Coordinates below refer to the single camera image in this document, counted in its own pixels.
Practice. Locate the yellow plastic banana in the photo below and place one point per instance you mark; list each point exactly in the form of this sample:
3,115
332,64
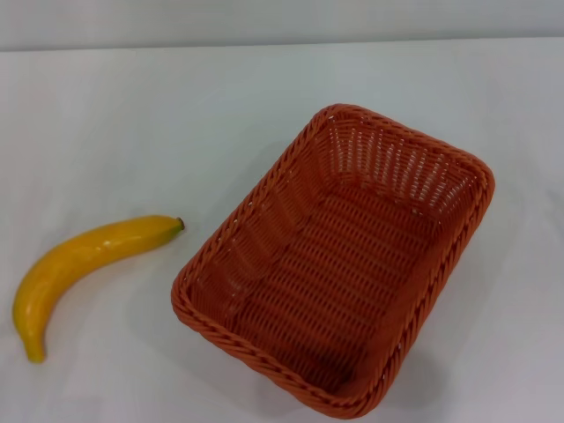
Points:
79,257

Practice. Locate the orange woven plastic basket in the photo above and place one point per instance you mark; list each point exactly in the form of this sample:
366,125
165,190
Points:
335,282

